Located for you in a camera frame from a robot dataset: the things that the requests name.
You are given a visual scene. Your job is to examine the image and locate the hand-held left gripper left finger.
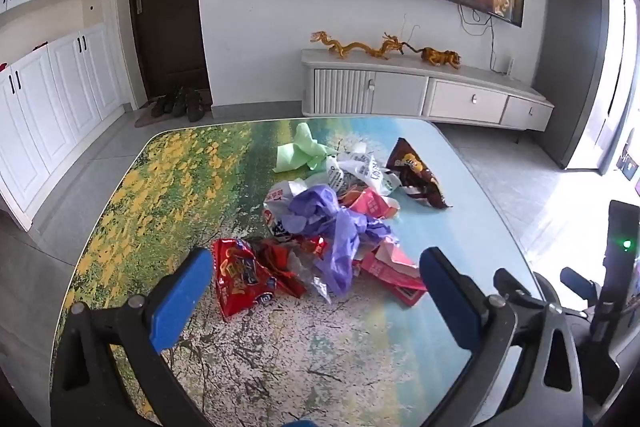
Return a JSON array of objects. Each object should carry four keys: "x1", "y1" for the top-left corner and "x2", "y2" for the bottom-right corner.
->
[{"x1": 50, "y1": 248, "x2": 216, "y2": 427}]

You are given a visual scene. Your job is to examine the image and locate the white television cabinet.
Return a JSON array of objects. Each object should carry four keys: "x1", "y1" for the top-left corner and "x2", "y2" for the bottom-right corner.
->
[{"x1": 300, "y1": 48, "x2": 555, "y2": 132}]

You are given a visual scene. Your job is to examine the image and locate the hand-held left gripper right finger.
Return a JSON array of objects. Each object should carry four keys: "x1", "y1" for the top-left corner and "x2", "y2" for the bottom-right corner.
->
[{"x1": 419, "y1": 247, "x2": 601, "y2": 427}]

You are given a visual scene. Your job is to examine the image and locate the tall grey cabinet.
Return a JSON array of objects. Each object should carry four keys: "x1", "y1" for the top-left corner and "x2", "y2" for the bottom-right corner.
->
[{"x1": 531, "y1": 0, "x2": 618, "y2": 170}]

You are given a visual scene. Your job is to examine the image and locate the golden dragon figurine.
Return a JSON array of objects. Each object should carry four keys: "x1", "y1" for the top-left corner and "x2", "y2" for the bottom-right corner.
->
[{"x1": 310, "y1": 31, "x2": 413, "y2": 60}]

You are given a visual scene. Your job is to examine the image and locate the black television cable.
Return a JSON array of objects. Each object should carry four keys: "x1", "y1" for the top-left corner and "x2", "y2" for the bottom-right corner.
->
[{"x1": 460, "y1": 4, "x2": 497, "y2": 72}]

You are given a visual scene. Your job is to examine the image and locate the white base cabinets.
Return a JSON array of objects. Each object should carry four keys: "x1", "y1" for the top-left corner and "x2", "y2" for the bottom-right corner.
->
[{"x1": 0, "y1": 23, "x2": 126, "y2": 233}]

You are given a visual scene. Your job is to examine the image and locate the red and white packet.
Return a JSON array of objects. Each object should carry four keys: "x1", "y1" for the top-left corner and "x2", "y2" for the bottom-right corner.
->
[{"x1": 262, "y1": 179, "x2": 311, "y2": 243}]

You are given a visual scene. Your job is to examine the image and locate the white printed plastic bag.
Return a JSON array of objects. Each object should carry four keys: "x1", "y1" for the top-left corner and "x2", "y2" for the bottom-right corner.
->
[{"x1": 305, "y1": 142, "x2": 403, "y2": 198}]

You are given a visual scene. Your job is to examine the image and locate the red wrapper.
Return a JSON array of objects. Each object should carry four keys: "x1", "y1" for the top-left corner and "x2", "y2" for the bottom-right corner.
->
[{"x1": 255, "y1": 239, "x2": 326, "y2": 300}]

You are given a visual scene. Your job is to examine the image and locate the purple plastic bag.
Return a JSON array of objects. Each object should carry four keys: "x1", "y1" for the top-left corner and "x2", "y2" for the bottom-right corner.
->
[{"x1": 287, "y1": 184, "x2": 401, "y2": 298}]

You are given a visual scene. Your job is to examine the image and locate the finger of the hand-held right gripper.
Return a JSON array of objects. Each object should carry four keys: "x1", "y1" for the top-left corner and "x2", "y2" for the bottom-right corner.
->
[
  {"x1": 492, "y1": 268, "x2": 551, "y2": 308},
  {"x1": 559, "y1": 267, "x2": 603, "y2": 305}
]

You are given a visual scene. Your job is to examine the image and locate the red snack packet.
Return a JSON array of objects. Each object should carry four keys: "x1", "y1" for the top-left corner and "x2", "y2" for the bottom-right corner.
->
[{"x1": 211, "y1": 238, "x2": 278, "y2": 320}]

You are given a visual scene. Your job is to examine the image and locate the pink carton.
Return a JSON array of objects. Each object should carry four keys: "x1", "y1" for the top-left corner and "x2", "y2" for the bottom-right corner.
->
[{"x1": 352, "y1": 239, "x2": 428, "y2": 308}]

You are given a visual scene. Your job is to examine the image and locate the pink wrapper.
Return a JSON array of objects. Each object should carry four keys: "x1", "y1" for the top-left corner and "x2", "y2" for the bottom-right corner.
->
[{"x1": 345, "y1": 187, "x2": 401, "y2": 220}]

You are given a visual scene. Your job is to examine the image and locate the dark brown entrance door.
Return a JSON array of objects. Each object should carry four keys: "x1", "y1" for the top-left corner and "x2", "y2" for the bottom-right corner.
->
[{"x1": 127, "y1": 0, "x2": 211, "y2": 105}]

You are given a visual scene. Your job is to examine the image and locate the brown snack wrapper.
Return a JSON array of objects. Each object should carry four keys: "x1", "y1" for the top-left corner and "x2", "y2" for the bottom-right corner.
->
[{"x1": 385, "y1": 138, "x2": 451, "y2": 210}]

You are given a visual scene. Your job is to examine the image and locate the clear cellophane wrapper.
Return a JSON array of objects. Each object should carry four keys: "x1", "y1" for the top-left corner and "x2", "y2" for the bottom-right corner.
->
[{"x1": 290, "y1": 252, "x2": 333, "y2": 305}]

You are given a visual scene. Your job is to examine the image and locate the green crumpled paper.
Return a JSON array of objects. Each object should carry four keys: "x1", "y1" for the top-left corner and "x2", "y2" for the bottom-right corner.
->
[{"x1": 273, "y1": 122, "x2": 338, "y2": 172}]

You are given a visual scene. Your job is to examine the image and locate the golden tiger figurine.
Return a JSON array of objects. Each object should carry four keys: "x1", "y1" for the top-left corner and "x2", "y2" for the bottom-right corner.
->
[{"x1": 406, "y1": 47, "x2": 462, "y2": 68}]

